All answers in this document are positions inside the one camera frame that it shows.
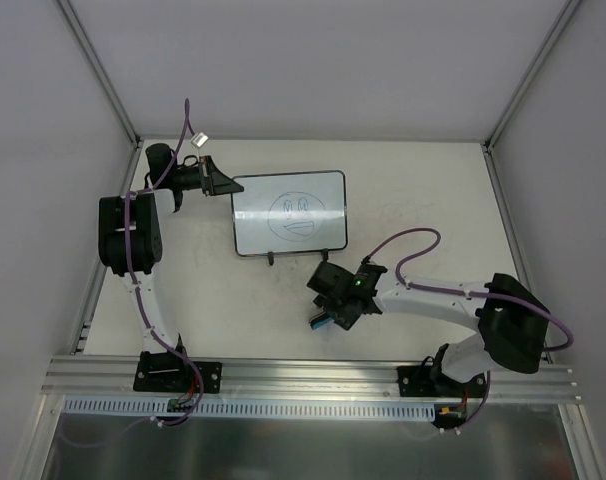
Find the white slotted cable duct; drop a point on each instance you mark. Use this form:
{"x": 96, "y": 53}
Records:
{"x": 210, "y": 407}

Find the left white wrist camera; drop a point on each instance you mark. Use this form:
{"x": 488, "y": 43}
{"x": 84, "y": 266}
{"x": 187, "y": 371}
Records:
{"x": 199, "y": 140}

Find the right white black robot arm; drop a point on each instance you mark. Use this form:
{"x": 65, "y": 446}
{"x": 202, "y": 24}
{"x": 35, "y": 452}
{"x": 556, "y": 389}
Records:
{"x": 507, "y": 323}

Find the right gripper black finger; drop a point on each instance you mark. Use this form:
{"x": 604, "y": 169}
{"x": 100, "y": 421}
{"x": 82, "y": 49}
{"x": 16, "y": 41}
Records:
{"x": 336, "y": 314}
{"x": 320, "y": 301}

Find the left aluminium frame post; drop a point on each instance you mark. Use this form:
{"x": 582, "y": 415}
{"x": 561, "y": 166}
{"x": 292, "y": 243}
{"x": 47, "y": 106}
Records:
{"x": 88, "y": 51}

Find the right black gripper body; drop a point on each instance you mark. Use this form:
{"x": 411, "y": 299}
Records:
{"x": 330, "y": 298}

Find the small black-framed whiteboard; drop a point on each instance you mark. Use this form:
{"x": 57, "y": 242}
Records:
{"x": 290, "y": 213}

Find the aluminium frame post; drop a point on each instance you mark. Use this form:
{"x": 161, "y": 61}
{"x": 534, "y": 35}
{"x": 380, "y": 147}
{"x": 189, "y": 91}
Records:
{"x": 543, "y": 52}
{"x": 88, "y": 51}

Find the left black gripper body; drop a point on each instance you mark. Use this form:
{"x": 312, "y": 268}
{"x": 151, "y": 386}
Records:
{"x": 205, "y": 176}

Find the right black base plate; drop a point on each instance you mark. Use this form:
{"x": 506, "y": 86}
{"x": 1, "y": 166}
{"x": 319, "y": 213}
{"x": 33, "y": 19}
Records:
{"x": 422, "y": 382}

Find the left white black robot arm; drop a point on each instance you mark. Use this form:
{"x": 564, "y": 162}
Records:
{"x": 130, "y": 245}

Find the blue whiteboard eraser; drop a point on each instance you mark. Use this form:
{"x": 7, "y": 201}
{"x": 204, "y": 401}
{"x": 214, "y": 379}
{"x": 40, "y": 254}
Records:
{"x": 320, "y": 321}

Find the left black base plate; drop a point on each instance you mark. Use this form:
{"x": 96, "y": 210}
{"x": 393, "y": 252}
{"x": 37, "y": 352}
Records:
{"x": 178, "y": 375}

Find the right aluminium frame post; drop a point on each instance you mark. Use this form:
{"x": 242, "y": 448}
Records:
{"x": 543, "y": 52}

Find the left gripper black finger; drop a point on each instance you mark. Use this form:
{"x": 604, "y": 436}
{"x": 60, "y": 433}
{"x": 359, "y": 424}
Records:
{"x": 214, "y": 174}
{"x": 223, "y": 186}

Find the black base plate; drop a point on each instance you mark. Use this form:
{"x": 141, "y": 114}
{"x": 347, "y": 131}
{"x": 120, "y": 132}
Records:
{"x": 422, "y": 382}
{"x": 178, "y": 375}

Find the black metal whiteboard stand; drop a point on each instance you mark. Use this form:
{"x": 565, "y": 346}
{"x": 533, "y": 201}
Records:
{"x": 322, "y": 253}

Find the aluminium mounting rail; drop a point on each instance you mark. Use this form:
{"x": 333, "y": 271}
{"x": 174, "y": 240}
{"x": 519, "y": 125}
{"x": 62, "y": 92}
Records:
{"x": 306, "y": 380}

